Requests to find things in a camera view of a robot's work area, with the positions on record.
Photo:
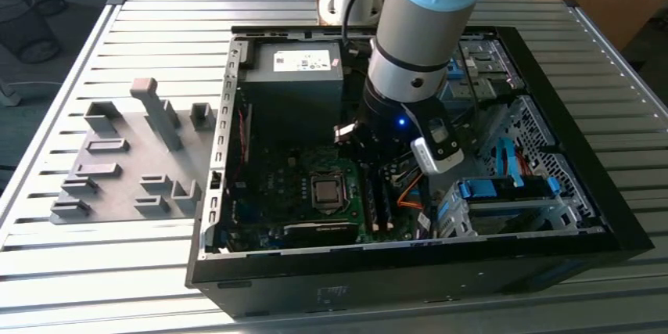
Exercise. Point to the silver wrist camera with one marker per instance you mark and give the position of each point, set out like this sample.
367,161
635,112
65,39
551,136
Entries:
435,162

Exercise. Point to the grey power supply unit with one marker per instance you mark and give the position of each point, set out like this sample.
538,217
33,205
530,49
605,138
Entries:
293,95

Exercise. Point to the blue plastic drive carrier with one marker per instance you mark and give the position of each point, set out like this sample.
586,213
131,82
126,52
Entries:
455,68

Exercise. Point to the black open PC case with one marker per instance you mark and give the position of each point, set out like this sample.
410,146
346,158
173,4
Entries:
366,283

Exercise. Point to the white floor object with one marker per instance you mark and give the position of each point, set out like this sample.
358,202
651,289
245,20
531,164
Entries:
9,95

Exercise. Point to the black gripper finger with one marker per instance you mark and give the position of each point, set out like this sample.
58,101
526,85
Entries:
402,171
371,166

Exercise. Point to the hard disk in blue carrier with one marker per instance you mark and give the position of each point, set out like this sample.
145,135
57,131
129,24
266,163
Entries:
486,189

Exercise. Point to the black graphics card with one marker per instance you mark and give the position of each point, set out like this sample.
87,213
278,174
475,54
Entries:
318,234

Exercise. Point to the green motherboard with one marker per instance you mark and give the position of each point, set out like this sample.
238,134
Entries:
282,193

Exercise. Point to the blue RAM stick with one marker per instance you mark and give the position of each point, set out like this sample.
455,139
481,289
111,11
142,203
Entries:
373,205

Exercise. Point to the black mesh wastebasket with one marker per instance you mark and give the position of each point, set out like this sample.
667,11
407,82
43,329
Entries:
37,36

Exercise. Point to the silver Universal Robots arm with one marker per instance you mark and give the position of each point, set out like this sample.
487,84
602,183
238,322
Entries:
413,44

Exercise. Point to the grey plastic parts rack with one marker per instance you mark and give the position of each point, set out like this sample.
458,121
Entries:
137,142

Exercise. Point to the grey metal disk bay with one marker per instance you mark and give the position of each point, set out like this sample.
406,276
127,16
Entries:
522,207

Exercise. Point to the grey metal drive cage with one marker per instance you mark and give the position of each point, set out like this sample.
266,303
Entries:
497,64

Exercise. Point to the silver CPU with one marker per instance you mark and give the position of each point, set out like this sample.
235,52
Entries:
329,191

